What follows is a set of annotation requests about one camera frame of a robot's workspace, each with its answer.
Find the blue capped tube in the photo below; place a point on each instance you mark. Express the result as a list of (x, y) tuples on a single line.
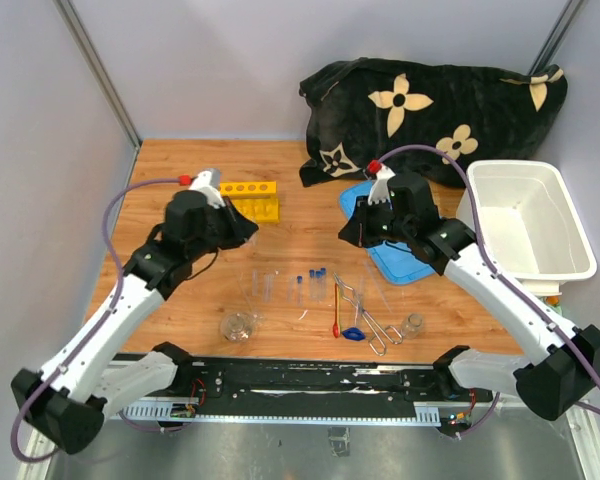
[(318, 285), (323, 272), (299, 290), (312, 284)]

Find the clear plastic dropper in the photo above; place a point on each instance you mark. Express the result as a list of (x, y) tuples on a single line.
[(376, 285)]

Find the red spatula spoon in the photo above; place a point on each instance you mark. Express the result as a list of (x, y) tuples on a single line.
[(336, 327)]

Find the black floral blanket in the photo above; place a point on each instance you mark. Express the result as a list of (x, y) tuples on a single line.
[(362, 109)]

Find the blue plastic tray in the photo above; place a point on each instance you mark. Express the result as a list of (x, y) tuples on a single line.
[(396, 263)]

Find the white plastic bin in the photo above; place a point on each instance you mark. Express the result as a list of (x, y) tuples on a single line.
[(530, 224)]

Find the yellow test tube rack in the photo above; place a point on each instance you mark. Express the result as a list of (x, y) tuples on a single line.
[(256, 200)]

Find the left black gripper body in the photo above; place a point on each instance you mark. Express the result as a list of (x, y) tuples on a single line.
[(218, 234)]

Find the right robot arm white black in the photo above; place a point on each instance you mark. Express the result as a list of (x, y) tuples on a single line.
[(560, 363)]

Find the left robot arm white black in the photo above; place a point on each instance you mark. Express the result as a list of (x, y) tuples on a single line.
[(71, 396)]

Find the green cloth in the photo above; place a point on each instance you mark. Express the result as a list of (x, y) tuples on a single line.
[(554, 302)]

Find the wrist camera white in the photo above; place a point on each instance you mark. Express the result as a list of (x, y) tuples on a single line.
[(379, 192), (202, 190)]

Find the clear test tube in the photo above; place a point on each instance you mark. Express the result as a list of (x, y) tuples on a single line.
[(272, 284), (266, 288), (255, 283)]

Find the small glass bottle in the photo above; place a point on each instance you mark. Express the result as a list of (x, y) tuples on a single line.
[(412, 325)]

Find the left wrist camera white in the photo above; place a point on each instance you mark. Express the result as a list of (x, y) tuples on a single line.
[(202, 190)]

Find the metal crucible tongs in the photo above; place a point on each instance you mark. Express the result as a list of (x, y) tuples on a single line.
[(377, 336)]

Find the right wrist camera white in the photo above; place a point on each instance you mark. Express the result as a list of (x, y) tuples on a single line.
[(379, 192)]

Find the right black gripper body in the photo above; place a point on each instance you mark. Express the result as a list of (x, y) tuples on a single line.
[(389, 227)]

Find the glass flask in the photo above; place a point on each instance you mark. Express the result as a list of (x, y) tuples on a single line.
[(237, 327)]

